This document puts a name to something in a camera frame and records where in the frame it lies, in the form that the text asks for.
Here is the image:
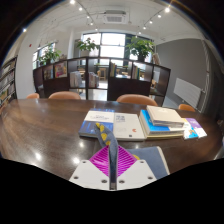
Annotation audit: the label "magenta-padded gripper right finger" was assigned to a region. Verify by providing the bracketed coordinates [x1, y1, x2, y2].
[116, 145, 158, 191]

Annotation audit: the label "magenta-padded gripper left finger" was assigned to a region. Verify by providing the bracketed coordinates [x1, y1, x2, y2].
[68, 145, 111, 191]

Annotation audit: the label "grey-blue towel with yellow print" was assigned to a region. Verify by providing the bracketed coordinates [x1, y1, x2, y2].
[93, 122, 171, 191]

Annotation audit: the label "white book with red dot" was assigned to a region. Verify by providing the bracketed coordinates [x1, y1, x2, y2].
[112, 112, 147, 142]

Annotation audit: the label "blue and white book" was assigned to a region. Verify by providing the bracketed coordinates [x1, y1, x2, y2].
[78, 108, 116, 138]

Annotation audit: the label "bright blue book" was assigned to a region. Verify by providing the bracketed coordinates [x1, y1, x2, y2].
[138, 109, 186, 136]

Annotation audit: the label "tan book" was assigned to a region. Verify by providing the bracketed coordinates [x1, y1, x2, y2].
[143, 130, 185, 141]

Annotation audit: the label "large beige book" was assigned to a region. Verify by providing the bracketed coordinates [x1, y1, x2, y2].
[146, 104, 185, 128]

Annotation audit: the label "orange chairs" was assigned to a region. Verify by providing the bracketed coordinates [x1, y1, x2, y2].
[25, 90, 198, 113]

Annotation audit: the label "colourful white and blue booklet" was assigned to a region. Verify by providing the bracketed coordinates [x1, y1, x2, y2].
[181, 118, 200, 140]

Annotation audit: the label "dark open shelf unit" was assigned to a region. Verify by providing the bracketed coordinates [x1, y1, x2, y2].
[32, 57, 172, 107]

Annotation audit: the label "purple and white booklet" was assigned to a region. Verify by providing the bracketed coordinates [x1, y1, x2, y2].
[185, 117, 208, 139]

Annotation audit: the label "large window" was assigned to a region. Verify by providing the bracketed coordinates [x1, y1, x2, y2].
[81, 32, 154, 62]

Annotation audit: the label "large potted plant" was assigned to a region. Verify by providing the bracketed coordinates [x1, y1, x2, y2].
[125, 35, 155, 63]

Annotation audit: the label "small potted plant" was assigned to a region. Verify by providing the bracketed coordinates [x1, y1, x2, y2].
[37, 46, 63, 66]

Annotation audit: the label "medium potted plant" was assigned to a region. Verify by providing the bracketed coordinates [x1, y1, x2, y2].
[75, 37, 100, 58]

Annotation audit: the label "ceiling air conditioner unit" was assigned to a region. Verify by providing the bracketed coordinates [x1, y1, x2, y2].
[102, 9, 128, 25]

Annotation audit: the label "ceiling lights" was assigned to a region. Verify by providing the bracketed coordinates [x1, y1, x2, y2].
[22, 0, 173, 34]

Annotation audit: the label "white wall radiator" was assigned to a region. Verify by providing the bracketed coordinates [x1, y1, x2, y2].
[173, 77, 205, 109]

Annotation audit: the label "tall wall bookshelf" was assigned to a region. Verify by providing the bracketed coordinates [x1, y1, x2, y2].
[0, 56, 18, 109]

